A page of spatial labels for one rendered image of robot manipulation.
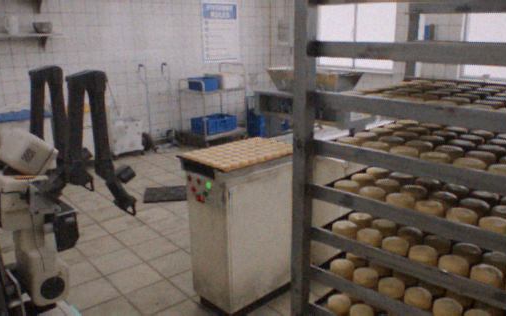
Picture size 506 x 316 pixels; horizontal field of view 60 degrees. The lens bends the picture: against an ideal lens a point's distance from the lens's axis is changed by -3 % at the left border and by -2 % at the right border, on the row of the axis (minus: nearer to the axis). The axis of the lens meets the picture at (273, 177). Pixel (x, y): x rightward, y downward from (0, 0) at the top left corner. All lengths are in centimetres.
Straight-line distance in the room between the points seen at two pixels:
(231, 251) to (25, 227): 96
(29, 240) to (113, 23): 451
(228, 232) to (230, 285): 31
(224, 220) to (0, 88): 410
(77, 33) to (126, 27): 64
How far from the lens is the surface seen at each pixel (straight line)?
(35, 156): 195
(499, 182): 71
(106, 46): 621
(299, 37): 81
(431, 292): 93
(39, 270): 209
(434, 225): 76
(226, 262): 234
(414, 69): 119
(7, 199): 192
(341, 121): 247
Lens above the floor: 153
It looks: 18 degrees down
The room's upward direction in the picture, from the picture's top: straight up
